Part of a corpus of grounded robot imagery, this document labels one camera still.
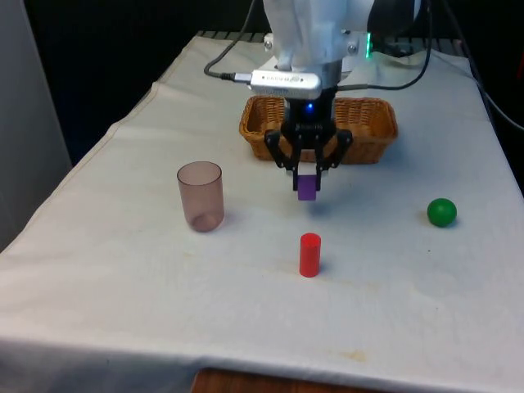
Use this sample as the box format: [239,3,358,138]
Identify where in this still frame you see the brown wicker basket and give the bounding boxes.
[238,95,400,165]

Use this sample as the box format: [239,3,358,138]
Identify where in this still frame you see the red cylinder block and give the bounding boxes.
[298,233,322,278]

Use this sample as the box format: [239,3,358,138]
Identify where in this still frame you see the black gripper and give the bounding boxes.
[264,86,354,192]

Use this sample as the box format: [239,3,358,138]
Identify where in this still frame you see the purple triangular block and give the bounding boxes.
[296,174,318,202]

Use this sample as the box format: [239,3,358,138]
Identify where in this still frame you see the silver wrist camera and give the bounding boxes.
[234,69,323,100]

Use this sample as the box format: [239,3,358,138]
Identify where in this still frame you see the see-through pink cup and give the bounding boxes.
[176,160,225,233]

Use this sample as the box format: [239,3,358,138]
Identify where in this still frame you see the black cable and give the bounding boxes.
[441,0,524,131]
[337,0,433,91]
[203,0,260,82]

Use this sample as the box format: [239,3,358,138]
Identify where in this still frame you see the green ball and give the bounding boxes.
[427,197,458,228]

